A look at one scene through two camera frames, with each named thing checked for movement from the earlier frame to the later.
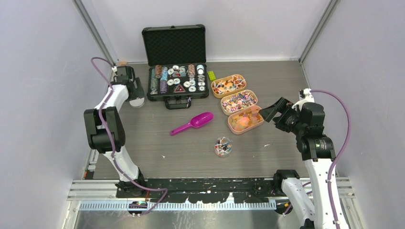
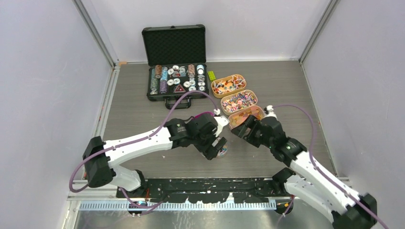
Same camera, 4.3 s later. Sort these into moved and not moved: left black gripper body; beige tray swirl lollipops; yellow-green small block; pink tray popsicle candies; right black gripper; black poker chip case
Moved: right black gripper; left black gripper body
Not moved: black poker chip case; beige tray swirl lollipops; pink tray popsicle candies; yellow-green small block
